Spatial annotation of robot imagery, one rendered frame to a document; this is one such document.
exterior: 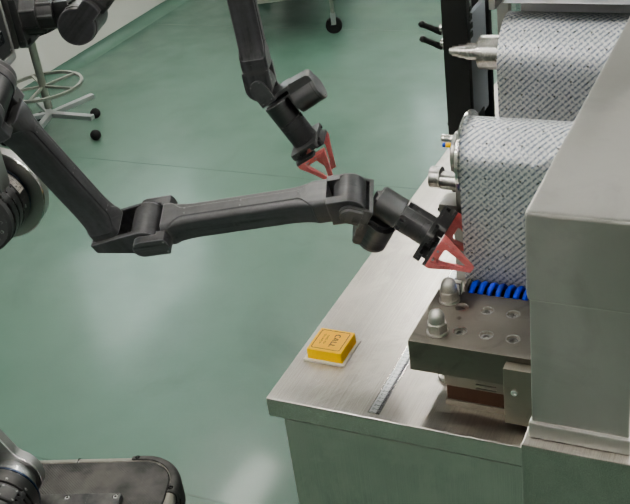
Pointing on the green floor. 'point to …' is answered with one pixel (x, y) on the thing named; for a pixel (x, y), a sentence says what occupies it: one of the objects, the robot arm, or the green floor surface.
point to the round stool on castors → (56, 95)
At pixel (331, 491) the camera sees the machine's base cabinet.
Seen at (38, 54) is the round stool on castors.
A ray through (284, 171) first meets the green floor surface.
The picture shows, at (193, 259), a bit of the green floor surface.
